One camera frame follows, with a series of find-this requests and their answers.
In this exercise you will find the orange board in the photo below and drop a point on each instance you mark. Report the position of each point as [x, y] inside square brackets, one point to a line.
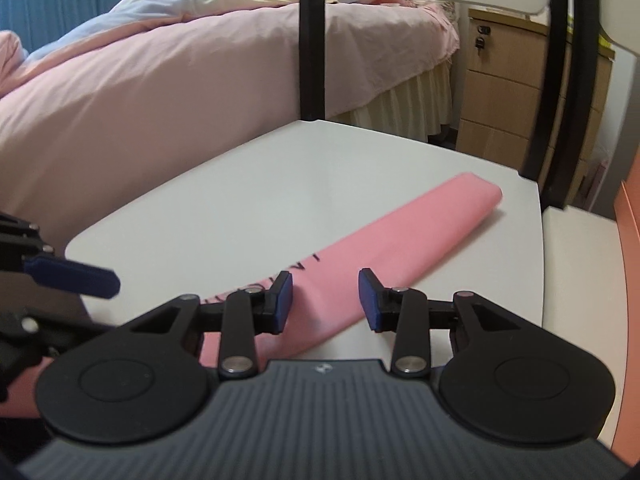
[627, 310]

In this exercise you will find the wooden drawer cabinet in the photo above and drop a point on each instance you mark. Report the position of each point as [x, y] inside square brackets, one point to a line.
[500, 95]

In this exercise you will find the bed with pink sheet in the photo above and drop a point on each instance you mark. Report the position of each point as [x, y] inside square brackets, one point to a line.
[150, 110]

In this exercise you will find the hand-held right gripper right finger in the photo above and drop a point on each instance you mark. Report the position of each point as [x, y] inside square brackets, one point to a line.
[369, 305]

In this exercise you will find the white chair with black frame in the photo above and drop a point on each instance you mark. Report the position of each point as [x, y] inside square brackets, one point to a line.
[300, 185]
[575, 270]

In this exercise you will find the pastel duvet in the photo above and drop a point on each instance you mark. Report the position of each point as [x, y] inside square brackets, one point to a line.
[165, 0]

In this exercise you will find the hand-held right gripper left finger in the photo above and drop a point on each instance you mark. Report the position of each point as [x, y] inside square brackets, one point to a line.
[284, 305]

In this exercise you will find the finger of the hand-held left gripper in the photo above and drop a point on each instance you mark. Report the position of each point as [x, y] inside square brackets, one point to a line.
[75, 276]
[30, 332]

